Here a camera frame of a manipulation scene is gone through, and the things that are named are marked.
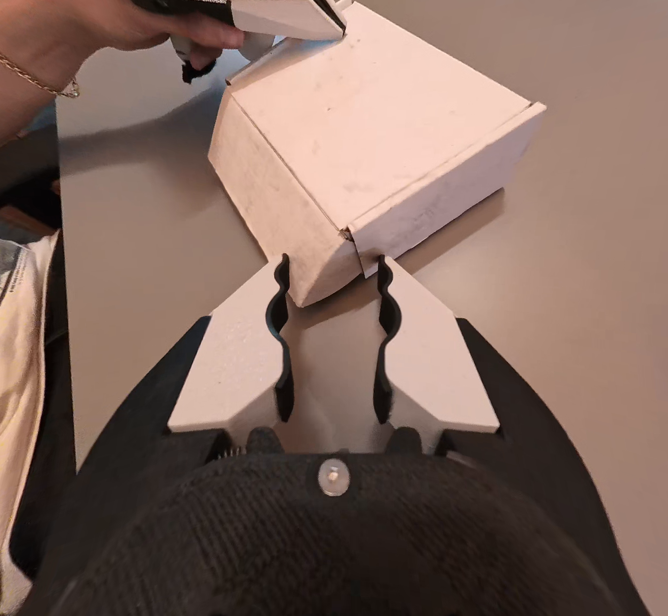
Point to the white cardboard mailer box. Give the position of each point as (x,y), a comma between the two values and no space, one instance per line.
(375,130)

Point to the person's left forearm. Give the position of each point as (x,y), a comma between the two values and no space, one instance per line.
(21,104)

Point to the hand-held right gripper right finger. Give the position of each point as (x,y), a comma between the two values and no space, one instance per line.
(438,370)

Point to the person's white clothing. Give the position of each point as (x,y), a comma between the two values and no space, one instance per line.
(21,365)

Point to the grey desk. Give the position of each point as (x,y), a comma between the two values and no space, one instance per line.
(574,209)

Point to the person's left hand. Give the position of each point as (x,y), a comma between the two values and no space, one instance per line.
(68,15)

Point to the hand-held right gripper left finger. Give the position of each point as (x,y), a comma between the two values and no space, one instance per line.
(229,370)

